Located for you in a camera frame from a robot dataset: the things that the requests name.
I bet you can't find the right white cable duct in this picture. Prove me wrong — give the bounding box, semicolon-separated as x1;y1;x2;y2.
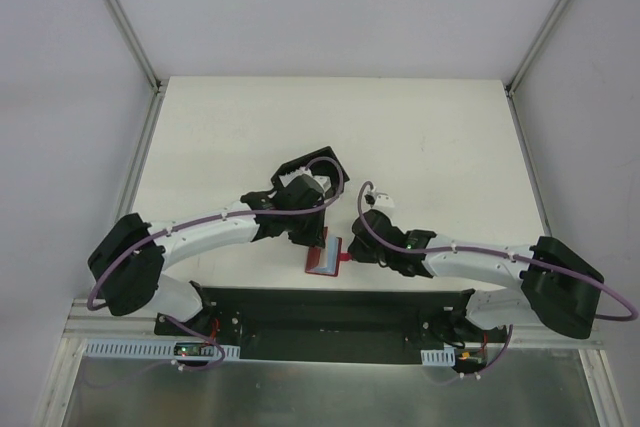
420;348;456;367

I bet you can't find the aluminium frame post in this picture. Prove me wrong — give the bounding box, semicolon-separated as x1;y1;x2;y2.
505;0;574;98
103;0;163;92

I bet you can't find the right aluminium frame post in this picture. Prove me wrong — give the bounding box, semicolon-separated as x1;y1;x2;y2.
505;0;574;98

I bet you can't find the left white cable duct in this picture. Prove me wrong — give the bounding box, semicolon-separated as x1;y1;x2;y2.
84;339;241;362

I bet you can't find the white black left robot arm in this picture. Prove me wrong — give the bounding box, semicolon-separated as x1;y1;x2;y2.
87;169;343;336

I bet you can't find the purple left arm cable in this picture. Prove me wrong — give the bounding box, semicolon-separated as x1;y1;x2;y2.
87;157;344;373

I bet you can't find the white cable duct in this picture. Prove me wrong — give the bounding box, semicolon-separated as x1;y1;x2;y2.
420;348;456;367
84;339;241;362

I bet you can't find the red leather card holder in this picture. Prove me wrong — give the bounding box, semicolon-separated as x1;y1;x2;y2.
304;227;352;277

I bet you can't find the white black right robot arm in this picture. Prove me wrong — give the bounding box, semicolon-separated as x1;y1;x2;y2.
348;209;604;342

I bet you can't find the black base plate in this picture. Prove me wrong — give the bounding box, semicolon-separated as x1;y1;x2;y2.
153;285;507;362

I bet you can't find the aluminium front rail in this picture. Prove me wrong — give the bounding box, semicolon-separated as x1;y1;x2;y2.
63;299;161;336

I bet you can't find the black card box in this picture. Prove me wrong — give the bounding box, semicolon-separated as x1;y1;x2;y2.
270;146;350;198

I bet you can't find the left aluminium frame post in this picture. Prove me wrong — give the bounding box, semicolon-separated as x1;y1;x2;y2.
103;0;163;92

